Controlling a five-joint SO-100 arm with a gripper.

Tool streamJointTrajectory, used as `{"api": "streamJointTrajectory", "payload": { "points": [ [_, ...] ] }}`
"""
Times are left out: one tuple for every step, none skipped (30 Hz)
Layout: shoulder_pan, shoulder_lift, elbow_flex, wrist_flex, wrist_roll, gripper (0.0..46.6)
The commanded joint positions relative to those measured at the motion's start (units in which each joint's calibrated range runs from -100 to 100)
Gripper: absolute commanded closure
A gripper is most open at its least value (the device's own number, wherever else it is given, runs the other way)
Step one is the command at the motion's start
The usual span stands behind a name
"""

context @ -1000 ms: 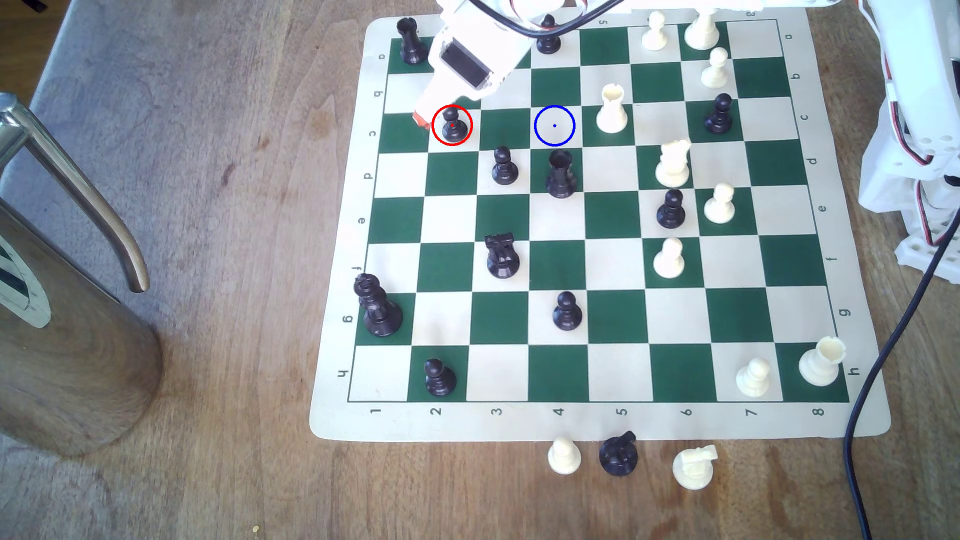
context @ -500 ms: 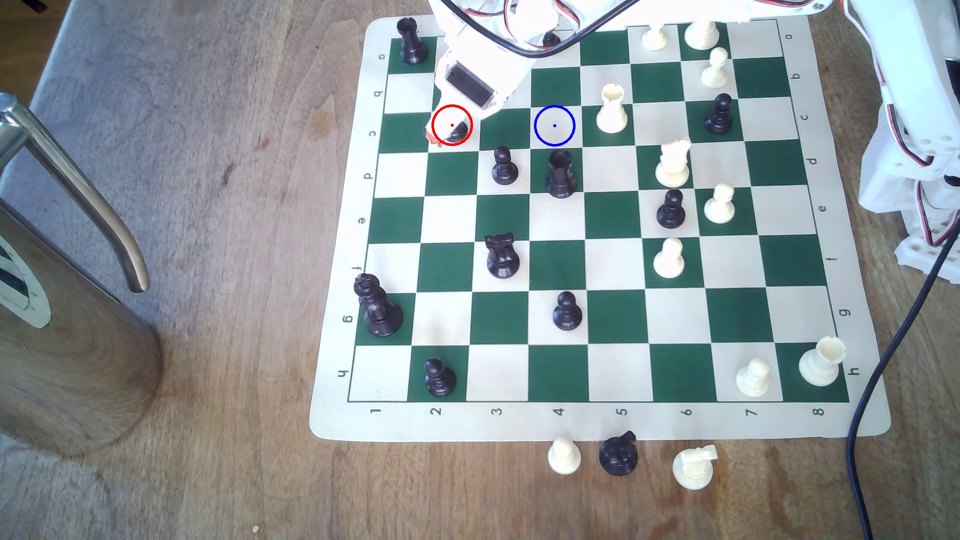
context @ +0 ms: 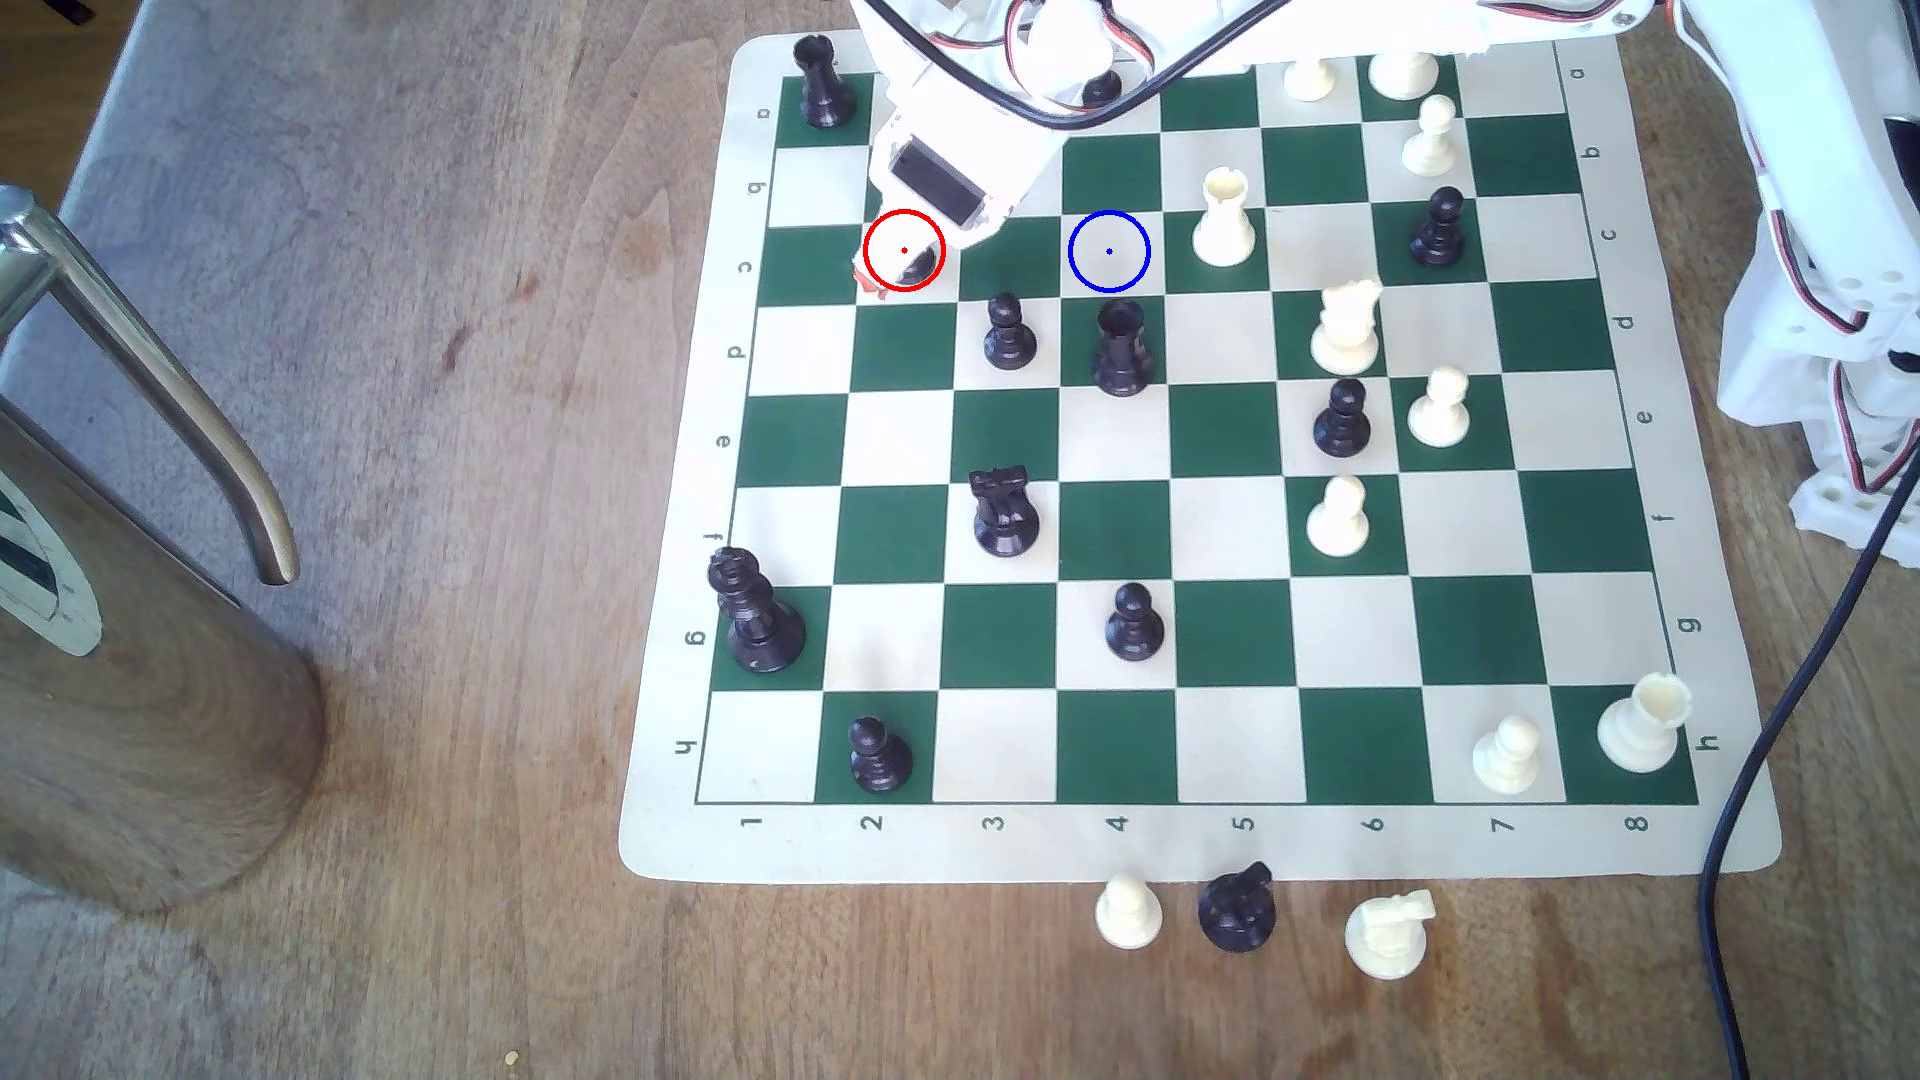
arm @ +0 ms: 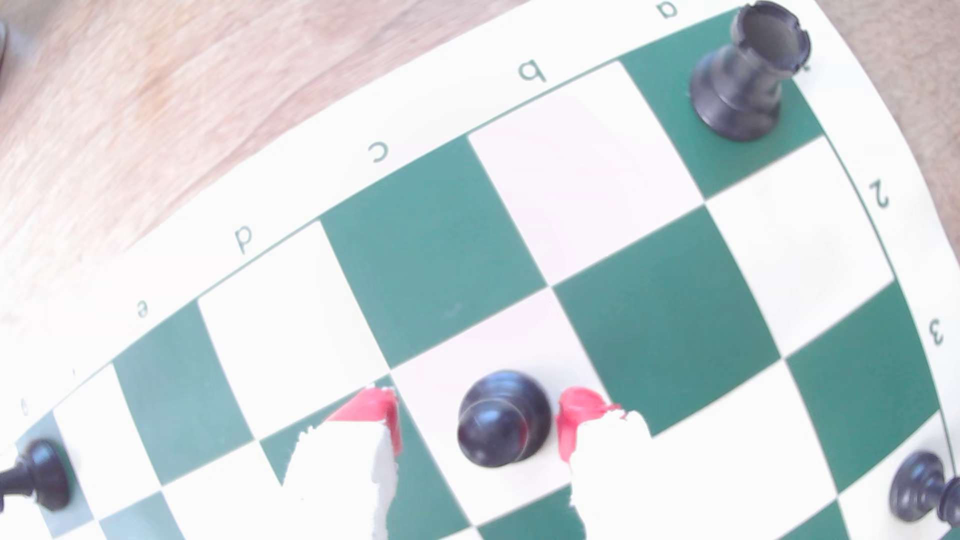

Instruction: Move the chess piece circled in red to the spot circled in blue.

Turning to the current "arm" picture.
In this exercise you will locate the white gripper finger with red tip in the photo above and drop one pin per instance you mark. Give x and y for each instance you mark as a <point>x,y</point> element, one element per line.
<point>615,480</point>
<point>337,480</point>

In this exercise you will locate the black pawn chess piece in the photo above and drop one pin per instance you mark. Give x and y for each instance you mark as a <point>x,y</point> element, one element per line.
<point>499,424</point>
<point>916,486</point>

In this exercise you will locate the green white chess mat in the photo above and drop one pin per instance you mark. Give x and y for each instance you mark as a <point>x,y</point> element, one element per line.
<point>427,247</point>

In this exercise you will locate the black rook chess piece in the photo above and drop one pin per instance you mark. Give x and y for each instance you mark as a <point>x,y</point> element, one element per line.
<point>739,90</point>

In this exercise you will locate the black king left edge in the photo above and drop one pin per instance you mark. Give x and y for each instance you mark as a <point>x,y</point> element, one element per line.
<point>41,476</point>

